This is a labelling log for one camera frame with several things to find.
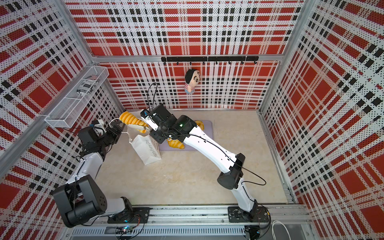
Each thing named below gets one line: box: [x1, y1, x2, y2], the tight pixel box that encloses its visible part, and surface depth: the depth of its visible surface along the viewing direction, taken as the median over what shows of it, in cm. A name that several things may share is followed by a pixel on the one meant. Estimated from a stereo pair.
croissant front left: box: [167, 138, 185, 150], surface depth 99 cm
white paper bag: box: [129, 134, 162, 166], surface depth 83 cm
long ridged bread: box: [119, 111, 149, 134], surface depth 73 cm
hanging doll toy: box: [185, 68, 200, 94], surface depth 94 cm
